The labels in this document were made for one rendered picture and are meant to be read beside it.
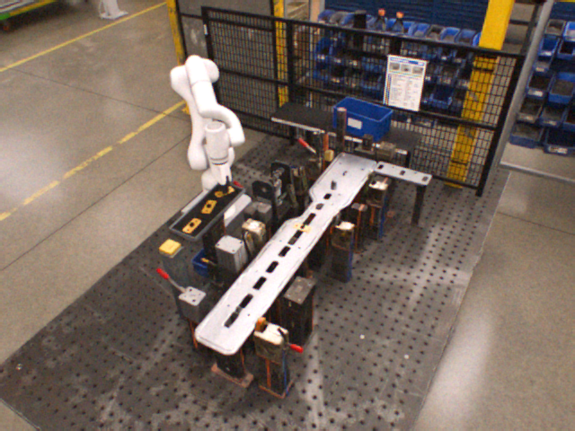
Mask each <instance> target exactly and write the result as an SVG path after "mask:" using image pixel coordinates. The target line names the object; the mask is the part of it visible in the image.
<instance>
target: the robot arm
mask: <svg viewBox="0 0 575 431"><path fill-rule="evenodd" d="M218 77H219V72H218V69H217V65H216V64H215V63H214V62H213V61H210V60H207V59H203V58H200V57H196V56H191V57H189V58H188V60H187V61H186V64H185V66H177V67H175V68H174V69H173V70H172V72H171V73H170V85H171V87H172V88H173V89H174V90H175V91H176V92H177V93H178V94H179V95H180V96H182V97H183V98H184V100H185V101H186V102H187V103H188V106H189V109H190V117H191V123H192V136H191V141H190V146H189V150H188V154H187V161H188V165H189V166H190V167H191V169H193V170H205V169H207V170H206V171H205V172H204V173H203V174H202V177H201V180H202V186H203V192H204V196H205V195H206V194H207V193H208V192H209V190H210V189H212V188H213V187H214V186H215V185H217V184H218V186H219V191H220V192H222V194H223V195H225V194H227V193H229V187H230V186H231V183H230V181H232V178H231V171H230V166H231V165H232V163H233V161H234V148H233V147H237V146H240V145H243V143H244V140H245V139H244V133H243V128H241V125H240V122H239V120H238V118H237V117H236V116H235V114H234V113H233V112H232V111H230V110H229V109H226V108H224V107H222V106H220V105H218V104H217V101H216V96H215V93H214V90H213V86H212V83H214V82H215V81H216V80H217V79H218ZM213 119H218V120H221V121H224V122H225V123H227V124H228V125H229V126H230V128H231V129H228V130H226V128H225V125H224V124H223V123H222V122H213ZM204 137H206V140H207V143H206V144H204V145H202V141H203V139H204ZM225 183H226V184H225ZM234 211H235V208H234V204H233V205H232V206H231V207H230V208H229V209H228V210H227V211H226V212H224V215H225V218H224V220H226V219H228V218H230V217H231V216H232V215H233V214H234Z"/></svg>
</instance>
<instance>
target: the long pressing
mask: <svg viewBox="0 0 575 431"><path fill-rule="evenodd" d="M340 163H341V164H340ZM375 167H376V162H374V161H371V160H368V159H367V158H365V157H360V156H356V155H353V154H346V153H340V154H338V156H337V157H336V158H335V160H334V161H332V163H331V164H330V165H329V166H328V168H327V169H326V170H325V171H324V172H323V175H322V176H321V177H320V178H319V180H317V181H316V182H315V183H314V184H313V186H312V187H311V188H310V189H309V196H310V197H311V199H312V200H313V202H312V203H311V205H310V207H309V208H307V210H306V211H305V212H304V214H303V215H301V216H300V217H296V218H291V219H288V220H286V222H285V223H284V224H283V225H282V226H281V227H280V228H279V229H278V230H277V231H276V233H275V234H274V235H273V237H272V238H270V240H269V241H268V242H267V243H266V245H265V246H264V247H263V248H262V249H261V252H260V253H259V254H258V255H257V257H255V258H254V259H253V260H252V262H251V263H250V264H249V265H248V268H247V269H246V270H245V271H244V272H243V273H242V274H241V275H240V276H239V277H238V278H237V279H236V280H235V282H234V284H233V285H232V286H231V287H230V288H229V290H228V291H227V292H225V293H224V295H223V297H222V298H221V299H220V300H219V302H218V303H217V304H216V305H215V307H214V308H213V309H211V310H210V312H209V314H208V315H207V316H206V317H205V319H204V320H203V321H202V322H201V323H200V325H199V326H198V327H197V328H196V329H195V331H194V336H195V339H196V340H197V341H198V342H199V343H201V344H203V345H205V346H207V347H210V348H213V349H215V350H216V351H218V352H220V353H222V354H224V356H229V355H233V354H235V353H236V352H237V351H238V350H239V349H240V347H241V346H243V344H244V343H245V341H246V340H247V339H248V337H249V336H250V334H251V333H252V331H253V330H254V328H255V327H254V323H255V322H256V320H258V319H259V318H260V317H263V316H264V315H265V313H266V312H267V310H268V309H269V308H270V306H271V305H272V304H273V303H274V302H275V300H276V299H277V298H278V295H279V293H280V292H281V291H282V289H283V288H284V286H285V285H287V284H288V281H289V280H290V278H292V276H293V275H294V274H295V272H296V270H297V269H298V268H299V265H300V264H301V262H303V261H304V260H305V258H306V257H307V255H308V254H309V252H310V250H311V249H312V248H313V247H314V245H315V244H316V242H318V241H319V239H320V238H321V237H322V234H323V233H324V231H325V230H326V228H327V227H328V226H329V224H330V223H331V221H332V220H333V219H332V217H333V216H334V215H335V213H336V212H337V211H338V212H340V211H341V210H342V209H343V208H345V207H349V205H350V203H351V202H352V201H353V199H354V198H355V197H356V196H357V194H358V193H359V191H360V189H361V187H362V186H363V185H365V183H366V182H367V180H368V174H369V173H370V171H372V169H373V170H374V168H375ZM362 169H363V170H362ZM345 171H347V172H345ZM343 172H344V175H345V176H342V175H343ZM332 180H336V181H337V189H336V190H332V189H331V181H332ZM326 194H329V195H331V196H330V198H329V199H323V197H324V196H325V195H326ZM319 203H323V204H324V205H323V208H322V209H321V210H315V208H316V205H318V204H319ZM331 204H332V205H331ZM312 213H313V214H316V216H315V217H314V219H313V220H312V222H311V223H310V224H309V225H308V226H309V227H312V230H311V231H310V233H307V232H304V231H303V233H301V235H300V237H299V238H298V240H297V241H296V242H295V244H294V245H290V244H288V242H289V241H290V240H291V239H292V237H293V235H294V234H295V233H296V231H297V229H295V228H293V226H294V225H295V224H296V223H298V224H303V223H304V222H305V220H306V218H307V217H308V216H309V215H310V214H312ZM280 241H281V242H280ZM285 246H288V247H290V248H291V249H290V250H289V253H288V254H286V255H285V257H284V258H281V257H279V254H280V253H281V250H282V249H283V248H284V247H285ZM298 247H300V248H298ZM273 261H277V262H278V263H279V264H278V265H277V267H276V269H275V270H274V271H273V273H267V272H266V270H267V269H268V267H269V265H270V263H272V262H273ZM255 271H258V272H255ZM261 277H265V278H266V281H265V283H264V284H263V286H262V287H261V289H260V290H255V289H252V288H253V286H254V285H255V284H256V283H258V280H259V279H260V278H261ZM248 294H250V295H252V297H253V299H252V300H251V301H250V302H249V303H248V305H247V306H246V307H245V308H241V307H240V308H241V309H242V310H241V311H240V313H237V312H235V307H236V305H239V303H240V302H242V301H243V299H244V298H245V297H246V296H247V295H248ZM228 305H230V306H228ZM233 313H235V314H238V315H239V316H238V318H237V319H236V320H235V321H234V323H233V324H232V327H231V328H229V329H228V328H225V327H224V323H225V322H226V320H228V319H229V317H230V316H231V315H232V314H233ZM249 314H250V316H248V315H249Z"/></svg>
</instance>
